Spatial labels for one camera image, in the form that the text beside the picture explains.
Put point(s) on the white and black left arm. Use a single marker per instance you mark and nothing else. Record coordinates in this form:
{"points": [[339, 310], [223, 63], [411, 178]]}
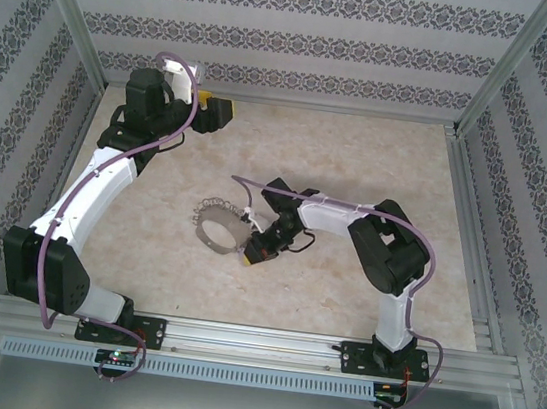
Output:
{"points": [[87, 205]]}

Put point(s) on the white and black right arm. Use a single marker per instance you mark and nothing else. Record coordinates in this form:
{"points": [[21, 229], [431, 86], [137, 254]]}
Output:
{"points": [[387, 260]]}

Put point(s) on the left circuit board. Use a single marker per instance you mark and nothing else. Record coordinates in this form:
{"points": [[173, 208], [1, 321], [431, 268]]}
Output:
{"points": [[117, 356]]}

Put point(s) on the circuit board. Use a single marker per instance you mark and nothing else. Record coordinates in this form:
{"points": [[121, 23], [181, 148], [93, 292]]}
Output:
{"points": [[390, 394], [117, 356]]}

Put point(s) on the right circuit board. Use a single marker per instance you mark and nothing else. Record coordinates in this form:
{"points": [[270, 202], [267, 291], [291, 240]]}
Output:
{"points": [[390, 394]]}

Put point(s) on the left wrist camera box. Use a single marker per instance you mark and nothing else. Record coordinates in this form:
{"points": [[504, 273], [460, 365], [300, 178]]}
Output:
{"points": [[181, 79]]}

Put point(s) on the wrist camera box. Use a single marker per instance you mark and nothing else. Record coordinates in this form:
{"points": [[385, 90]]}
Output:
{"points": [[249, 217], [181, 79]]}

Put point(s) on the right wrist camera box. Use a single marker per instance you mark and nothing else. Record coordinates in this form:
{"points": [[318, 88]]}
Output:
{"points": [[249, 217]]}

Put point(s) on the aluminium side rail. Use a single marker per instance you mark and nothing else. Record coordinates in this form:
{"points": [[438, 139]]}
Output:
{"points": [[463, 189], [79, 138]]}

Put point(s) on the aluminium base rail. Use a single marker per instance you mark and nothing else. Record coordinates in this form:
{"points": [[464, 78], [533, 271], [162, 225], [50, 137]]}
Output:
{"points": [[255, 343]]}

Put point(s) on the aluminium frame post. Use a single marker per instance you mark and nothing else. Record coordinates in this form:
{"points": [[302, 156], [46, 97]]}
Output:
{"points": [[72, 11], [504, 68]]}

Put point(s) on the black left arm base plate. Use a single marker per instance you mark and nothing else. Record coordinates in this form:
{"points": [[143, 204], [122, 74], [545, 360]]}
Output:
{"points": [[151, 332]]}

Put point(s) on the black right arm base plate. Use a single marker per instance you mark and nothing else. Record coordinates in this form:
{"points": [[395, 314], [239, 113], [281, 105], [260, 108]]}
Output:
{"points": [[356, 359]]}

